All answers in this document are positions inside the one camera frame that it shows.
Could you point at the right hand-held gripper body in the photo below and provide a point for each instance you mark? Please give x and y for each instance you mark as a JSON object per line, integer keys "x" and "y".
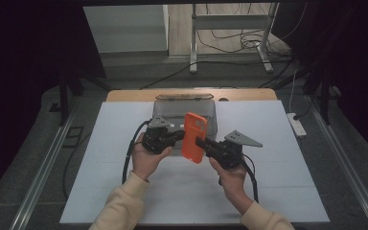
{"x": 230, "y": 150}

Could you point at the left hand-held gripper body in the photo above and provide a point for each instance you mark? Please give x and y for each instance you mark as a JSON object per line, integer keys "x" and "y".
{"x": 156, "y": 137}

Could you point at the orange phone case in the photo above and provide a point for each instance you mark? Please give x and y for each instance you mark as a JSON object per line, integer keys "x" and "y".
{"x": 193, "y": 140}

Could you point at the transparent grey plastic box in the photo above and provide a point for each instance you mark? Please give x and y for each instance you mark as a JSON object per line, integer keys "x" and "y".
{"x": 172, "y": 110}

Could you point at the person's left hand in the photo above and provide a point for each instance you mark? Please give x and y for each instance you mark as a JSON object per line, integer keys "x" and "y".
{"x": 145, "y": 163}

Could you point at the person's right hand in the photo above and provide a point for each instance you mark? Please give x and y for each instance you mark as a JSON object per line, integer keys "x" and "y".
{"x": 231, "y": 180}

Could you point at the wooden table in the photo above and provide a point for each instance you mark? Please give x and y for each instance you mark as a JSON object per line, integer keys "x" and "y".
{"x": 127, "y": 95}

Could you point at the white power strip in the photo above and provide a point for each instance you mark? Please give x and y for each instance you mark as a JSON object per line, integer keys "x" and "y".
{"x": 297, "y": 125}

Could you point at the black stand legs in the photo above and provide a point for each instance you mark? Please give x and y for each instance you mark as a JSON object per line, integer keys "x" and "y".
{"x": 64, "y": 96}
{"x": 324, "y": 96}

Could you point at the grey metal stand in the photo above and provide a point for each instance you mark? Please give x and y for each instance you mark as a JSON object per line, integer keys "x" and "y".
{"x": 230, "y": 22}

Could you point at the dark curtain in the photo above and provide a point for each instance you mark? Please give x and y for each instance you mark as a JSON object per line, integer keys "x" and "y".
{"x": 357, "y": 64}
{"x": 19, "y": 80}

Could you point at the black floor frame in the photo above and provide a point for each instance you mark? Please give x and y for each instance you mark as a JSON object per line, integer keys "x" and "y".
{"x": 73, "y": 136}

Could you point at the white wall panel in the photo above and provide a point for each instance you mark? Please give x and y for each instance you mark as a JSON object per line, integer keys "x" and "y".
{"x": 124, "y": 28}

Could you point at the aluminium floor rail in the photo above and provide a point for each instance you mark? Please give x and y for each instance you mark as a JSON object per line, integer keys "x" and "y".
{"x": 41, "y": 179}
{"x": 348, "y": 172}

